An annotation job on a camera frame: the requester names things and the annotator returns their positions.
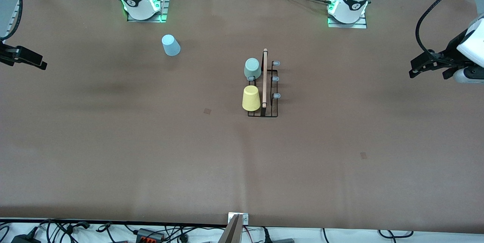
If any black wire cup holder rack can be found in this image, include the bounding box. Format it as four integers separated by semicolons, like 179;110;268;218
247;48;281;118

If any pale green cup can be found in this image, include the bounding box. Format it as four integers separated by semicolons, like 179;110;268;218
243;58;262;81

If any yellow cup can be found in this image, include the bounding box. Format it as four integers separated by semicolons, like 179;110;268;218
242;85;261;112

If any light blue cup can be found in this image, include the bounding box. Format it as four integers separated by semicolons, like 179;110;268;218
161;34;181;57

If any black power adapter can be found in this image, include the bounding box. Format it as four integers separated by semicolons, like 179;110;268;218
11;234;41;243

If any black orange electronic box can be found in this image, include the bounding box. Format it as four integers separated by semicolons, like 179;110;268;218
135;228;166;242

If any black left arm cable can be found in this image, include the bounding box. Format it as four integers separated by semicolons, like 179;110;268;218
415;0;481;62

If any perforated metal rail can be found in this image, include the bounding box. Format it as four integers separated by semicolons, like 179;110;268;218
0;0;28;51

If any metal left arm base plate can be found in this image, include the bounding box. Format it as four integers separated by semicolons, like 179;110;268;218
327;11;368;29

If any silver metal bracket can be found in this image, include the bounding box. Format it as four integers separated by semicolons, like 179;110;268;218
228;212;249;225

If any grey brown post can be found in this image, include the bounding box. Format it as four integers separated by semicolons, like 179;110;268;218
217;214;243;243

